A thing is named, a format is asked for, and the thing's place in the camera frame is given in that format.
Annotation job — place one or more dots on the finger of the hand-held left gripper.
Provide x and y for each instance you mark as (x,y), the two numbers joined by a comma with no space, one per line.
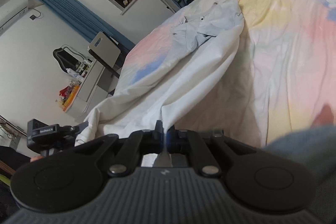
(71,130)

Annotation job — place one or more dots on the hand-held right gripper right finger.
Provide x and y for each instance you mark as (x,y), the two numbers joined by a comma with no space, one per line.
(170,141)

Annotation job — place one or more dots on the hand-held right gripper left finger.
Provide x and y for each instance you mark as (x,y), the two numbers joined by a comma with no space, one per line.
(158,133)

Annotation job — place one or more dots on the white collared shirt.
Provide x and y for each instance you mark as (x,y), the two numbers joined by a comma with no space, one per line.
(197,69)

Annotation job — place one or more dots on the person's left hand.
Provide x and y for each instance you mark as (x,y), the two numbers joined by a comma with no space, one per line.
(36,159)

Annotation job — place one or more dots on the metal rack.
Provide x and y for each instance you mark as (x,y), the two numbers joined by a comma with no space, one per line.
(10,129)

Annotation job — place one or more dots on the colourful desk clutter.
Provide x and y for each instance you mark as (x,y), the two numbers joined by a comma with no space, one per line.
(68,95)

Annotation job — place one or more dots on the white vanity desk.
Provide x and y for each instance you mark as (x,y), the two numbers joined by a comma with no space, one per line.
(92,82)

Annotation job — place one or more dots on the desk toiletries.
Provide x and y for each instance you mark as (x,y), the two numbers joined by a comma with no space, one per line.
(78,70)

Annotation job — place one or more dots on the vanity mirror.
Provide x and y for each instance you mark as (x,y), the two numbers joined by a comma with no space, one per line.
(63,56)

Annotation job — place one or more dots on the beige chair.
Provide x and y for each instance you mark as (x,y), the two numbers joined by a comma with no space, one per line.
(105,48)

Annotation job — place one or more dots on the narrow blue curtain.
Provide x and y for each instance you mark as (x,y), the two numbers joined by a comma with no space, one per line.
(78,11)

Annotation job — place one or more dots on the white air conditioner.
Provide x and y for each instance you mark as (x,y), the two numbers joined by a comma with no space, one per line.
(13,10)

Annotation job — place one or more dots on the person's grey clothed leg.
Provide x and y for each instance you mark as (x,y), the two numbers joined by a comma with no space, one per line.
(302,145)

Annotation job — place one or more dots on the pastel tie-dye bed blanket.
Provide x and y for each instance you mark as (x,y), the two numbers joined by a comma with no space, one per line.
(288,29)

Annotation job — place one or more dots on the small black wall socket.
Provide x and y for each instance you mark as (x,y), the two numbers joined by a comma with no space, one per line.
(32,17)

